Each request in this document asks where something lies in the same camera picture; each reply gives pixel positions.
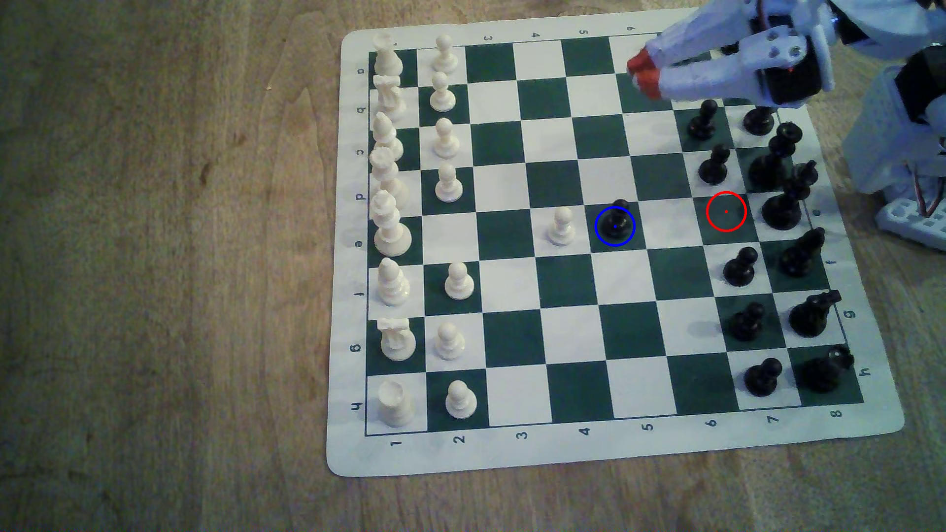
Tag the white pawn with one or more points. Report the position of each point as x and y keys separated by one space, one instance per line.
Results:
x=442 y=96
x=449 y=343
x=449 y=186
x=444 y=57
x=459 y=283
x=446 y=140
x=562 y=229
x=460 y=401

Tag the black knight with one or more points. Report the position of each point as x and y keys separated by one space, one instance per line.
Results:
x=811 y=316

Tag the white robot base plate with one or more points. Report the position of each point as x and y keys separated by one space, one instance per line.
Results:
x=913 y=222

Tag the white king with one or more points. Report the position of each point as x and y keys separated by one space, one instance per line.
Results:
x=389 y=233

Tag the black queen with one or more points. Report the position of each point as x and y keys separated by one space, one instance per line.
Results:
x=768 y=171

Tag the green white chess mat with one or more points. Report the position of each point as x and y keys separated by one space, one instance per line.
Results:
x=569 y=281

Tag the white rook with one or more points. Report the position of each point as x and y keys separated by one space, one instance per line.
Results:
x=397 y=405
x=388 y=59

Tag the black pawn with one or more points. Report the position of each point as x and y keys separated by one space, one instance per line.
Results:
x=702 y=125
x=616 y=225
x=713 y=171
x=740 y=270
x=746 y=325
x=763 y=379

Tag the black king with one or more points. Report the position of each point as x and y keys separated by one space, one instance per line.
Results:
x=783 y=210

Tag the white knight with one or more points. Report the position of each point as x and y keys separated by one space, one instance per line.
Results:
x=397 y=341
x=389 y=100

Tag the black bishop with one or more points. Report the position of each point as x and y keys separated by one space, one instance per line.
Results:
x=800 y=257
x=759 y=122

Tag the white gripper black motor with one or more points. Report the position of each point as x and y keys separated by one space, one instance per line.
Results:
x=768 y=55

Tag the white queen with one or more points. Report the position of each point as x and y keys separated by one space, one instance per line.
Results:
x=386 y=177

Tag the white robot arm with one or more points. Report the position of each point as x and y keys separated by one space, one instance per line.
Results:
x=887 y=133

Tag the black rook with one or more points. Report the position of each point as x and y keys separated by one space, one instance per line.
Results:
x=825 y=372

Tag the white bishop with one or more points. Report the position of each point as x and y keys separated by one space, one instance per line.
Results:
x=386 y=140
x=393 y=284

